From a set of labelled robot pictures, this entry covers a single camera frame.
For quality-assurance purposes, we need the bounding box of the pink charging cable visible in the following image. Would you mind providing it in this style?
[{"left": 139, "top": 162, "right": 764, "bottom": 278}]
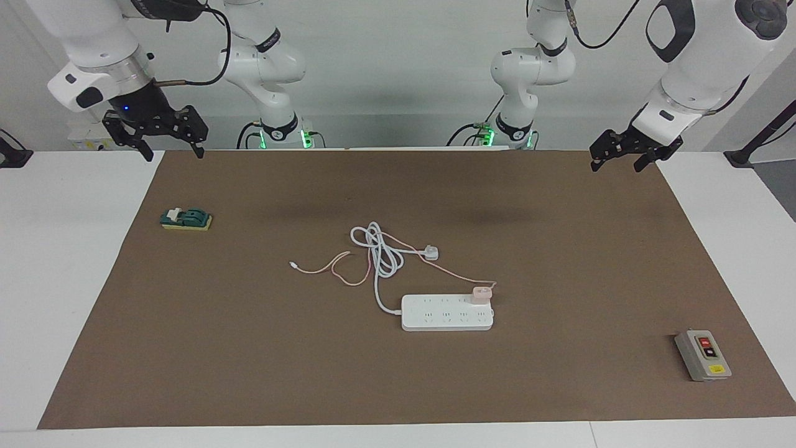
[{"left": 289, "top": 231, "right": 498, "bottom": 293}]

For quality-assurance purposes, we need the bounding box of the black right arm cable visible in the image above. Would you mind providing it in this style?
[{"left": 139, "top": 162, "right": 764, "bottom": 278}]
[{"left": 154, "top": 0, "right": 232, "bottom": 86}]

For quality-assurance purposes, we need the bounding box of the black clamp stand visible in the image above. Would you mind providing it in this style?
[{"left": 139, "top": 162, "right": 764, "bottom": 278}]
[
  {"left": 0, "top": 129, "right": 33, "bottom": 169},
  {"left": 723, "top": 100, "right": 796, "bottom": 169}
]

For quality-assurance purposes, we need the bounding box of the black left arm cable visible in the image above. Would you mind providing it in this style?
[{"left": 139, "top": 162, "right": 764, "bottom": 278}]
[{"left": 563, "top": 0, "right": 750, "bottom": 116}]

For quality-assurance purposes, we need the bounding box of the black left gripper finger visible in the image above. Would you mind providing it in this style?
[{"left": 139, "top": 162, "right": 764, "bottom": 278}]
[
  {"left": 632, "top": 149, "right": 664, "bottom": 174},
  {"left": 589, "top": 129, "right": 629, "bottom": 173}
]

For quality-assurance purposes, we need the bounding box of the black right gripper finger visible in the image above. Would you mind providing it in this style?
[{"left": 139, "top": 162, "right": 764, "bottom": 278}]
[
  {"left": 177, "top": 104, "right": 210, "bottom": 159},
  {"left": 102, "top": 111, "right": 155, "bottom": 163}
]

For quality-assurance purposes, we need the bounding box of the white power cord with plug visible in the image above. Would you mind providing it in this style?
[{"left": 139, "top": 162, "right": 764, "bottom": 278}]
[{"left": 350, "top": 222, "right": 440, "bottom": 315}]

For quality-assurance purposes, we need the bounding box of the white wall box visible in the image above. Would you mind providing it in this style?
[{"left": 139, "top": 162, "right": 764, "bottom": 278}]
[{"left": 67, "top": 121, "right": 142, "bottom": 151}]

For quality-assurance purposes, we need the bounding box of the brown table mat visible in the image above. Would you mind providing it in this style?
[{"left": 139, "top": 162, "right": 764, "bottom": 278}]
[{"left": 37, "top": 148, "right": 796, "bottom": 430}]

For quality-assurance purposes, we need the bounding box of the black arm base cable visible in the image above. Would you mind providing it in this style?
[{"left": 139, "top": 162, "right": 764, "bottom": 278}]
[
  {"left": 236, "top": 121, "right": 265, "bottom": 150},
  {"left": 447, "top": 96, "right": 506, "bottom": 148}
]

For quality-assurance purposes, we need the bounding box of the green knife switch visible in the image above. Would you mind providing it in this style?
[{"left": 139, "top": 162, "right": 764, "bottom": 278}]
[{"left": 160, "top": 207, "right": 213, "bottom": 232}]

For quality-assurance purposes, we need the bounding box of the grey on-off switch box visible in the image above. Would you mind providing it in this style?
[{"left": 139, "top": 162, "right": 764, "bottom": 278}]
[{"left": 675, "top": 330, "right": 733, "bottom": 382}]

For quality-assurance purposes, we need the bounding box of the white power strip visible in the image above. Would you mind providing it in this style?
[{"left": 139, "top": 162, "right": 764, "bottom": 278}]
[{"left": 401, "top": 294, "right": 495, "bottom": 332}]

